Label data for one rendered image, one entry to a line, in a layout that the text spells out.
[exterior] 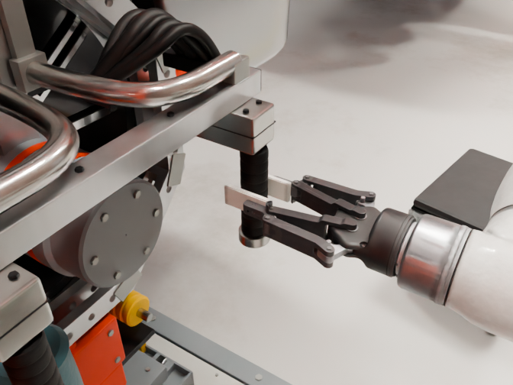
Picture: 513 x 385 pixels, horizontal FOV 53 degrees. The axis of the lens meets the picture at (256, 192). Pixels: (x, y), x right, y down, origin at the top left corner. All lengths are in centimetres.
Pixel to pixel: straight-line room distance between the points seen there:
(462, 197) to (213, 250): 83
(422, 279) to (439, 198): 101
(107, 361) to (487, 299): 61
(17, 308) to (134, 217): 21
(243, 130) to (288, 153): 174
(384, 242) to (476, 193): 107
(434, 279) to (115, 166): 34
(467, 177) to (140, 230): 125
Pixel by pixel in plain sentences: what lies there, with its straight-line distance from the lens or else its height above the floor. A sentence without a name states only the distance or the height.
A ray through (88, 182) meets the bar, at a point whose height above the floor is 98.
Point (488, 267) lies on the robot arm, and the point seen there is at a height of 87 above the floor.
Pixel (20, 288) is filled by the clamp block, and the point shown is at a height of 95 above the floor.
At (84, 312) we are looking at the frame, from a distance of 84.
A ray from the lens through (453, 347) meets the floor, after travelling 164.
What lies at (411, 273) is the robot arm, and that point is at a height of 84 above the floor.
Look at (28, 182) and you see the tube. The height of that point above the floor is 100.
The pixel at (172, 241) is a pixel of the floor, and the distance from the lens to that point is 187.
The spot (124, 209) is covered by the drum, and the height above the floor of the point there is 88.
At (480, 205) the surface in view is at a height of 34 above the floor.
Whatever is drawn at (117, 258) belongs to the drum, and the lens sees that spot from 60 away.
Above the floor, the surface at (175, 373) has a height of 15.
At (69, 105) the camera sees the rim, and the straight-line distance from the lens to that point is 98.
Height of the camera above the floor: 122
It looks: 36 degrees down
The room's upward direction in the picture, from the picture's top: straight up
